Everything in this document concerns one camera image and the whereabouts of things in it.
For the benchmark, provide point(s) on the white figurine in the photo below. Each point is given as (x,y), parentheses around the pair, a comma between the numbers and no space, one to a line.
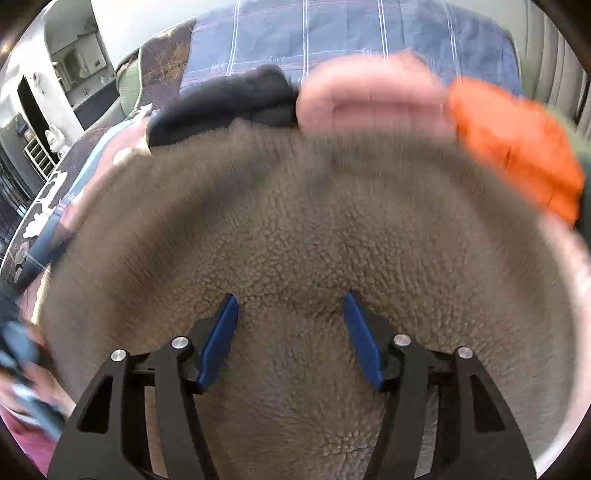
(55,141)

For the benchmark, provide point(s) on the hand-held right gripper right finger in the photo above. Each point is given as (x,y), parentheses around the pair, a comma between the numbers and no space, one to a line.
(364,344)

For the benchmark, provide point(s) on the dark cabinet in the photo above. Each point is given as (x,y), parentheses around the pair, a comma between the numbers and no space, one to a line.
(97,104)

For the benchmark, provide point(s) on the person's pink clothing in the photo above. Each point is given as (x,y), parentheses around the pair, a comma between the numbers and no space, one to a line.
(27,438)

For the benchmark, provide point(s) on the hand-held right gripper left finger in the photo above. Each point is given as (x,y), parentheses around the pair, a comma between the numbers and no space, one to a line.
(219,341)

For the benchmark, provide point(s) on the person's left hand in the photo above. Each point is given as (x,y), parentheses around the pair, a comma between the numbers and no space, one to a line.
(51,374)

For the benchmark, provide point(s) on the blue plaid sheet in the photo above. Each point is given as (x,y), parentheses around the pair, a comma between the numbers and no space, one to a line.
(351,37)

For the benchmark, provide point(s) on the pink garment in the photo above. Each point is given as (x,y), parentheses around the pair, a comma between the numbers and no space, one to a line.
(374,99)

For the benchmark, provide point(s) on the black garment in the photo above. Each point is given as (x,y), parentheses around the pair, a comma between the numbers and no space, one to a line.
(226,106)

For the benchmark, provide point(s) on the wall mirror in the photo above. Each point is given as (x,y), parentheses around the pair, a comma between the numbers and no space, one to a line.
(74,67)

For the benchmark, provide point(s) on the orange garment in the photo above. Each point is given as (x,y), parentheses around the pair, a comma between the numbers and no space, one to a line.
(521,147)

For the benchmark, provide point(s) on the beige curtain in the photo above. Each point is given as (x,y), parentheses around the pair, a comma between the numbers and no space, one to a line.
(558,55)

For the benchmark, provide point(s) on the white rack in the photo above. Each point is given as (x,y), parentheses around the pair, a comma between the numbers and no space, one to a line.
(39,157)

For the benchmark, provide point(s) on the olive fleece jacket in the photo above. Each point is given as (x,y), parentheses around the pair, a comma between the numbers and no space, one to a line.
(300,230)

